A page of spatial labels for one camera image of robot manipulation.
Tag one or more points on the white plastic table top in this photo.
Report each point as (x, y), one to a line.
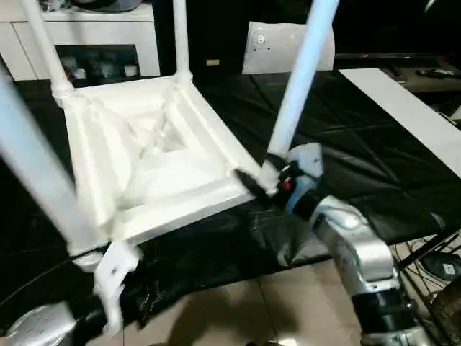
(158, 144)

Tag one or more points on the white plastic table leg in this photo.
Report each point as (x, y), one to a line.
(45, 43)
(302, 72)
(36, 166)
(180, 36)

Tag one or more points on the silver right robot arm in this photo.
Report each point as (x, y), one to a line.
(353, 252)

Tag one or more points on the black work mat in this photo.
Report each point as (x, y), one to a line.
(360, 144)

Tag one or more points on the small tan label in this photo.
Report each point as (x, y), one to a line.
(212, 62)

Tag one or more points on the white plastic bag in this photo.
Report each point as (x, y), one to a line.
(266, 47)

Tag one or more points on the white cabinet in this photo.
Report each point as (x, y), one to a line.
(101, 29)

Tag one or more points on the grey bag on cabinet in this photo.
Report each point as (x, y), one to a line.
(108, 4)

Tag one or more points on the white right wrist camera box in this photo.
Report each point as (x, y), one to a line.
(306, 158)

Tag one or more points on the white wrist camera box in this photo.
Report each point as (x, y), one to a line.
(115, 277)
(306, 158)

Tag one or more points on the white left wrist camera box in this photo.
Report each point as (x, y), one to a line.
(115, 277)

